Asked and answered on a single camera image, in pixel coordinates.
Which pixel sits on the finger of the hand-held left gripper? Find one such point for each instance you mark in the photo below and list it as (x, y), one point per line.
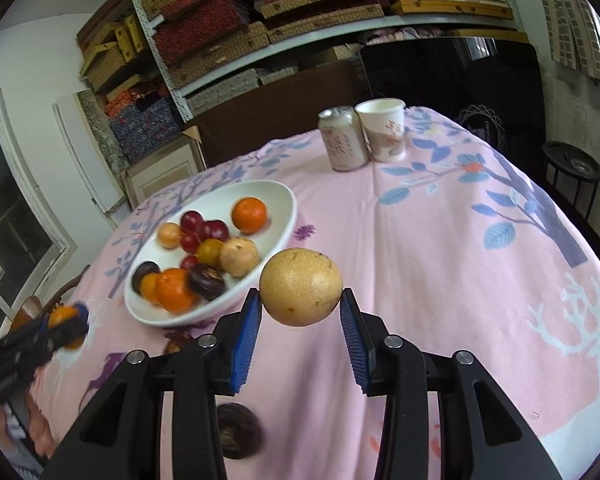
(60, 335)

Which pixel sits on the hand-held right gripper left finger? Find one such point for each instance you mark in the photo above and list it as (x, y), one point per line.
(245, 340)

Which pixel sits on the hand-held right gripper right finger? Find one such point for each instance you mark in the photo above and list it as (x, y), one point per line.
(352, 345)

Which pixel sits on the small orange kumquat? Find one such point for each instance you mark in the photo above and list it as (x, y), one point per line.
(62, 316)

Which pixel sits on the pale yellow passion fruit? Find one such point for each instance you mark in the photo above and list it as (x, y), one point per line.
(239, 256)
(300, 285)

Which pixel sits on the orange tangerine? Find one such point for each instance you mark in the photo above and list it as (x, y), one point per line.
(174, 289)
(250, 214)

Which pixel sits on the yellow orange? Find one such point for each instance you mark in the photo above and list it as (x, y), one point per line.
(148, 287)
(210, 251)

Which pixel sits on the large red plum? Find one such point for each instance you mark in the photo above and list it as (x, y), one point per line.
(214, 230)

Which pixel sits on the small pale orange fruit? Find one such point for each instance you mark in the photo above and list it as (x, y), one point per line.
(170, 235)

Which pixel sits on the white oval bowl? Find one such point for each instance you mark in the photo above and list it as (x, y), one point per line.
(275, 200)

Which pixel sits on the wooden chair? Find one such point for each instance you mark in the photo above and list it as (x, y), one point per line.
(55, 294)

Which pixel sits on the small dark purple water chestnut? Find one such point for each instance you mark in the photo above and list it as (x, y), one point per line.
(174, 346)

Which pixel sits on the white framed window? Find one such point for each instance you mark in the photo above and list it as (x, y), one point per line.
(5, 210)

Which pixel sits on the cardboard box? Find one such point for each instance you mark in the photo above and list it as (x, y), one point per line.
(165, 170)

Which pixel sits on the white framed marble panel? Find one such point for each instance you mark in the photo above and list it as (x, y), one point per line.
(95, 150)

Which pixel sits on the pale pink drink can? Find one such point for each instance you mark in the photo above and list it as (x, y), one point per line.
(342, 140)

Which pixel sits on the printed paper cup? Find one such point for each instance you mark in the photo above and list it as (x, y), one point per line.
(385, 132)

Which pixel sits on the dark brown board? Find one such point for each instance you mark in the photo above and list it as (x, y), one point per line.
(260, 120)

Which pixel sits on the stack of blue patterned boxes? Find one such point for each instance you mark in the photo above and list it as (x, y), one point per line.
(140, 125)

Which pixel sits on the black glossy panel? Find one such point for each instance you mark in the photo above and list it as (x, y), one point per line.
(455, 80)

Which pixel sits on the stack of yellow boxes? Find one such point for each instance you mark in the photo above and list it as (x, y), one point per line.
(110, 55)

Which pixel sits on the black round stand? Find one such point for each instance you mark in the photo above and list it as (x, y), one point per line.
(572, 160)

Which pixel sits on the white metal shelf rack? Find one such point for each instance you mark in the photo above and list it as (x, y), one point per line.
(152, 40)

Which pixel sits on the pink cloth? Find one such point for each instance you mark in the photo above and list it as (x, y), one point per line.
(400, 34)

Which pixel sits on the hanging woven strips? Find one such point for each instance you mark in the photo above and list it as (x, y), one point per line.
(575, 20)

